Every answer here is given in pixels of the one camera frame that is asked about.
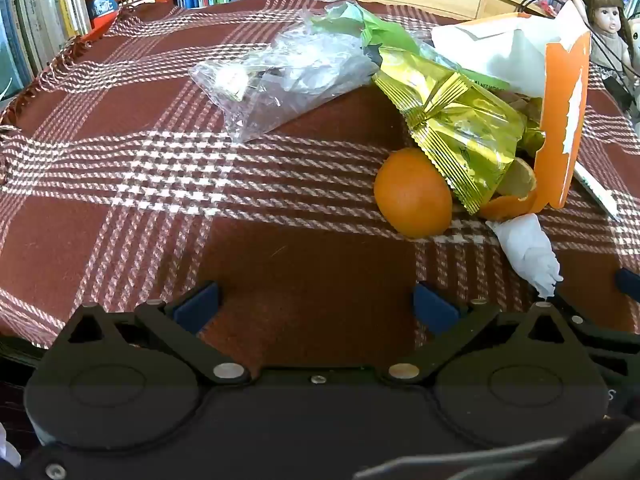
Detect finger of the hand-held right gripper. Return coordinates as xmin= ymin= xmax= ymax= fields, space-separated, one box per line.
xmin=550 ymin=294 xmax=640 ymax=361
xmin=614 ymin=267 xmax=640 ymax=304

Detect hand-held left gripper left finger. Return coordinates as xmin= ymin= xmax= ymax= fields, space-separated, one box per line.
xmin=62 ymin=281 xmax=251 ymax=387

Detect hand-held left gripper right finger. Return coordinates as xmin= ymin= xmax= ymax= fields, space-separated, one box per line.
xmin=385 ymin=281 xmax=582 ymax=387

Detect white tissue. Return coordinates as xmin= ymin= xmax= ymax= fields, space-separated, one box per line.
xmin=486 ymin=213 xmax=564 ymax=301

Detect orange fruit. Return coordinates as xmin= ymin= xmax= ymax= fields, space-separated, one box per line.
xmin=373 ymin=147 xmax=454 ymax=239

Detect gold snack packet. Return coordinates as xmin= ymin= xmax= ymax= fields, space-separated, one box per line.
xmin=372 ymin=47 xmax=546 ymax=216

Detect clear plastic bag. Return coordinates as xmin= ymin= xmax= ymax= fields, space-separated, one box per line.
xmin=189 ymin=2 xmax=381 ymax=143

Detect row of pale upright books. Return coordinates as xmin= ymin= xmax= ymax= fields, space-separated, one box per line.
xmin=0 ymin=0 xmax=92 ymax=106

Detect white paper strip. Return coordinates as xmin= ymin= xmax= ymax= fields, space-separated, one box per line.
xmin=572 ymin=162 xmax=623 ymax=223

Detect red plaid blanket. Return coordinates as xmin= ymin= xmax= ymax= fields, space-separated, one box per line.
xmin=0 ymin=0 xmax=640 ymax=356

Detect orange peel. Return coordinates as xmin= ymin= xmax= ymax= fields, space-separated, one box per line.
xmin=480 ymin=157 xmax=541 ymax=221

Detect orange white paper box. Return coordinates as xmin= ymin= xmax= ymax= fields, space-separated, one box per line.
xmin=431 ymin=0 xmax=592 ymax=210

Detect small black device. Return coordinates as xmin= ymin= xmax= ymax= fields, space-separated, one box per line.
xmin=602 ymin=77 xmax=636 ymax=111

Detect brown food scraps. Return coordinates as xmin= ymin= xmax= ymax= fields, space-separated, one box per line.
xmin=505 ymin=92 xmax=543 ymax=121

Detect brown-haired doll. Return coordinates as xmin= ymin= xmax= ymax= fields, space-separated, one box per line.
xmin=570 ymin=0 xmax=636 ymax=76

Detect green plastic bag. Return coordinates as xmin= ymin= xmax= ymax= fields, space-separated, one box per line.
xmin=310 ymin=2 xmax=511 ymax=93

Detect red flat box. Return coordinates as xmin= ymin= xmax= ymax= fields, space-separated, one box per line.
xmin=80 ymin=10 xmax=123 ymax=43

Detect blue round container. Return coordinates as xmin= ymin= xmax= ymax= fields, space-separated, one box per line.
xmin=87 ymin=0 xmax=121 ymax=21

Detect black cable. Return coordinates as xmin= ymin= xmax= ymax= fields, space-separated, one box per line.
xmin=517 ymin=0 xmax=640 ymax=86

